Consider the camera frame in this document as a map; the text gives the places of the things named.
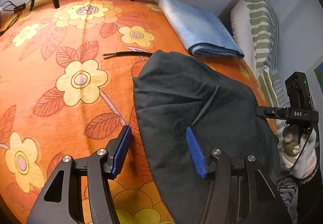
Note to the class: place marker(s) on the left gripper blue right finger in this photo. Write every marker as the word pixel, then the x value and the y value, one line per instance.
pixel 200 149

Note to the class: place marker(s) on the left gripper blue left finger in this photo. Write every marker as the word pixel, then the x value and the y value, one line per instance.
pixel 117 150

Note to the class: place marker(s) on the dark green pants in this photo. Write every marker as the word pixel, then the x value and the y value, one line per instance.
pixel 175 91

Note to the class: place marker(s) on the right black sleeve forearm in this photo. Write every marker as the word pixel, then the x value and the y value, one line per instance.
pixel 309 202

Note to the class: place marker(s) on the right grey gloved hand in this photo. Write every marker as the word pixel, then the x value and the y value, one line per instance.
pixel 299 155

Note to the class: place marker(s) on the zebra striped trouser leg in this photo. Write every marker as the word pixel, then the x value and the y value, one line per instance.
pixel 287 187

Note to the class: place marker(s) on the orange floral bed cover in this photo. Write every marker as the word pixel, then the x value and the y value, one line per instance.
pixel 59 97

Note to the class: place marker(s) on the green striped white pillow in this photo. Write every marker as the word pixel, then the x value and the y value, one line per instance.
pixel 255 27

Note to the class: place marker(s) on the folded light blue towel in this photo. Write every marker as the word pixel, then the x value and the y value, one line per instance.
pixel 199 30

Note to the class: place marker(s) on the black pants drawstring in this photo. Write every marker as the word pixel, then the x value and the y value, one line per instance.
pixel 127 53

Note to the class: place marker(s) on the black inline cable switch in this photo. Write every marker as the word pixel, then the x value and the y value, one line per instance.
pixel 20 7

